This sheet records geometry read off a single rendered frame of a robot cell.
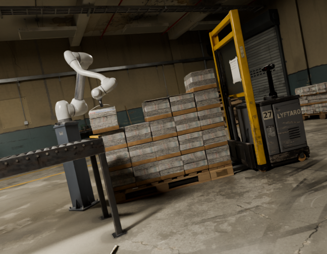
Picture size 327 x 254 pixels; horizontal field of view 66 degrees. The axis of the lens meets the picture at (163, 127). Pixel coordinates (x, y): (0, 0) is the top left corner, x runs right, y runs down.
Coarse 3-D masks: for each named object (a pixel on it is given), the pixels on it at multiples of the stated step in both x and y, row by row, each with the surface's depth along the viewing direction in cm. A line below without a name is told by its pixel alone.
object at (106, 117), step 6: (102, 108) 284; (108, 108) 277; (114, 108) 274; (90, 114) 266; (96, 114) 267; (102, 114) 268; (108, 114) 270; (114, 114) 272; (90, 120) 268; (96, 120) 270; (102, 120) 271; (108, 120) 273; (114, 120) 274; (96, 126) 271; (102, 126) 273; (108, 126) 274
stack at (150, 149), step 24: (168, 120) 290; (192, 120) 294; (120, 144) 283; (144, 144) 286; (168, 144) 290; (192, 144) 294; (144, 168) 287; (168, 168) 290; (192, 168) 295; (120, 192) 286; (144, 192) 301
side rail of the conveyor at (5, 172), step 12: (72, 144) 194; (84, 144) 195; (96, 144) 199; (24, 156) 178; (36, 156) 181; (48, 156) 184; (60, 156) 188; (72, 156) 191; (84, 156) 195; (0, 168) 171; (12, 168) 174; (24, 168) 177; (36, 168) 181
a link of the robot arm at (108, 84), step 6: (72, 60) 267; (72, 66) 267; (78, 66) 266; (78, 72) 265; (84, 72) 263; (90, 72) 263; (102, 78) 259; (108, 78) 257; (114, 78) 258; (102, 84) 255; (108, 84) 253; (114, 84) 256; (108, 90) 255
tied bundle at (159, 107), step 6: (144, 102) 285; (150, 102) 286; (156, 102) 287; (162, 102) 288; (168, 102) 290; (144, 108) 295; (150, 108) 286; (156, 108) 288; (162, 108) 288; (168, 108) 290; (144, 114) 304; (150, 114) 287; (156, 114) 287
